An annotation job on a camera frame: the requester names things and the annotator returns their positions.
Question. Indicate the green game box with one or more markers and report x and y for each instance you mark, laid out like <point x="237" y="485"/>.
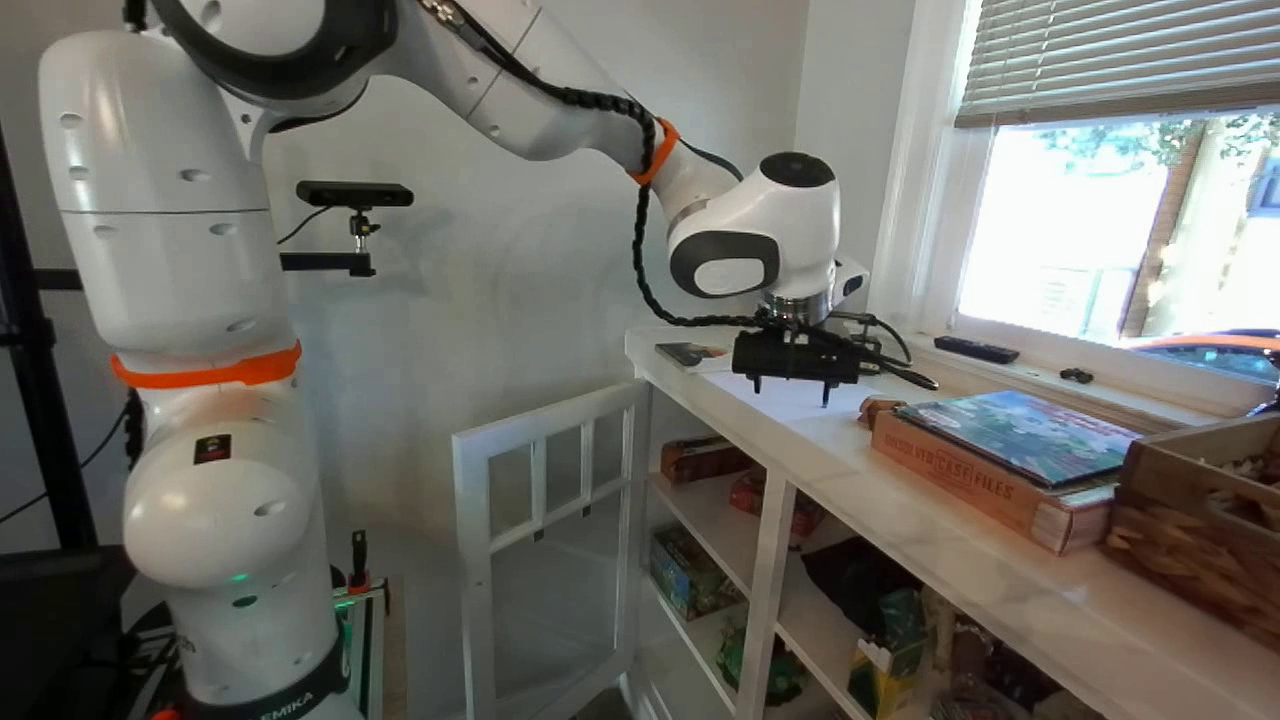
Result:
<point x="693" y="570"/>

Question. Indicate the green edged white panel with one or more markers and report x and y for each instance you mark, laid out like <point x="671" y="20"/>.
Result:
<point x="362" y="653"/>

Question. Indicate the black equipment case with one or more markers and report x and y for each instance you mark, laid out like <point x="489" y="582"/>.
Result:
<point x="53" y="642"/>

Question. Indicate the red game box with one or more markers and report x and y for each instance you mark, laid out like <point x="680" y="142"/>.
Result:
<point x="806" y="513"/>

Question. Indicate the white window blind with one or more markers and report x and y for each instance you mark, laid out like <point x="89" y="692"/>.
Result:
<point x="1123" y="60"/>

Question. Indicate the white glass cabinet door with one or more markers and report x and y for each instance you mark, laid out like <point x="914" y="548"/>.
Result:
<point x="472" y="572"/>

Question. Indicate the black remote control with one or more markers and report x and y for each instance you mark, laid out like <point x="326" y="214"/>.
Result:
<point x="979" y="349"/>

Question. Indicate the brown shelf box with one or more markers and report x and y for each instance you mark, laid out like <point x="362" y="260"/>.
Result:
<point x="705" y="461"/>

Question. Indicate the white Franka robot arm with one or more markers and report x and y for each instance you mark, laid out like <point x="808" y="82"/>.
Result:
<point x="203" y="334"/>

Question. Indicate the green yellow game carton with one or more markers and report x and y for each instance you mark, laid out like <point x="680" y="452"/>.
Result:
<point x="901" y="660"/>

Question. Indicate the brown cardboard game box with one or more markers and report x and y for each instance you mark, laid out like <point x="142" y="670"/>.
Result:
<point x="984" y="499"/>

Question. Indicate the white paper sheet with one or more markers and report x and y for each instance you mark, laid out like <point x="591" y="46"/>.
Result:
<point x="800" y="409"/>

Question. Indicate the black stereo camera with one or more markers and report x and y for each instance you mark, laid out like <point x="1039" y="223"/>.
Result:
<point x="353" y="192"/>

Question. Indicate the small black sill object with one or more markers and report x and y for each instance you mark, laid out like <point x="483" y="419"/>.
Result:
<point x="1078" y="372"/>

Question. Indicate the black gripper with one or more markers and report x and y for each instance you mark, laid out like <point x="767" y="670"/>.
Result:
<point x="800" y="352"/>

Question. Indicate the wooden crate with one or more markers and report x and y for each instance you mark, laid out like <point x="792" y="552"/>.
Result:
<point x="1201" y="520"/>

